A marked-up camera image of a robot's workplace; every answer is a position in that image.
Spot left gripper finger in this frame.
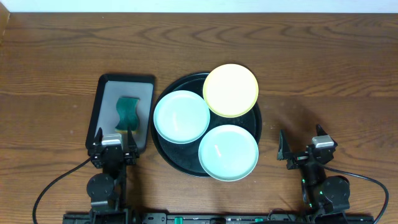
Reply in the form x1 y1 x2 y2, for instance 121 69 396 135
93 128 103 148
127 126 138 152

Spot green yellow sponge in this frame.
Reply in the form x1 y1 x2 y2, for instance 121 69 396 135
115 97 140 134

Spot light green plate front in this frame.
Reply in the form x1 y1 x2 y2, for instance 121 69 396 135
198 124 259 182

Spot light green plate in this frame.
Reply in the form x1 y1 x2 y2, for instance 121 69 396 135
198 124 259 182
153 90 210 144

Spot yellow plate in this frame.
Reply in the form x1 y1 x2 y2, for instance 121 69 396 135
203 63 259 118

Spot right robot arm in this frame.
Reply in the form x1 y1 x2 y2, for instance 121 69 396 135
277 124 350 223

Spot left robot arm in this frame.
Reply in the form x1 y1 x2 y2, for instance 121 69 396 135
86 129 141 224

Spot rectangular black tray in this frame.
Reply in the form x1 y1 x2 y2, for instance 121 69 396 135
85 73 155 154

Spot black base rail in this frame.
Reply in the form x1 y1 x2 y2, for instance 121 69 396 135
62 212 374 224

